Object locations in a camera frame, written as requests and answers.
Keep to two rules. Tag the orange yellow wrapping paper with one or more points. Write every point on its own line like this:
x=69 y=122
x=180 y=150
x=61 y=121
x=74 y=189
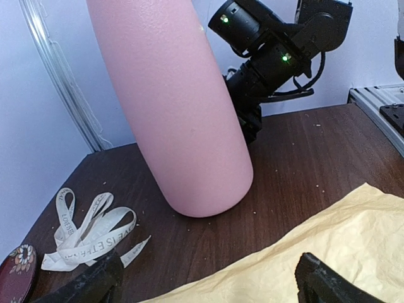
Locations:
x=360 y=237

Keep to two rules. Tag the pink cylindrical vase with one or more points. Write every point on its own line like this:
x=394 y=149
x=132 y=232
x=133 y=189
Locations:
x=175 y=100

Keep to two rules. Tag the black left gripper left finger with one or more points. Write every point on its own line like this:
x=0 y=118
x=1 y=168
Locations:
x=101 y=282

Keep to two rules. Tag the grey printed ribbon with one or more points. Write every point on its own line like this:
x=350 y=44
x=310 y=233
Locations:
x=100 y=232

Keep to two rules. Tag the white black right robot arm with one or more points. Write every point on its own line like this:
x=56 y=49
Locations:
x=283 y=60

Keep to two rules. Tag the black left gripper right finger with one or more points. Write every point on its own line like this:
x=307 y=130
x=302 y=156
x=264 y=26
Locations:
x=317 y=282

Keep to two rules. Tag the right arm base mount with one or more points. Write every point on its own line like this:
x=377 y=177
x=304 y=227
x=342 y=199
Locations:
x=394 y=114

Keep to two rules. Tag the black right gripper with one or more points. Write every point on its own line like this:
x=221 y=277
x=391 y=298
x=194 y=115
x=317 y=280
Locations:
x=250 y=120

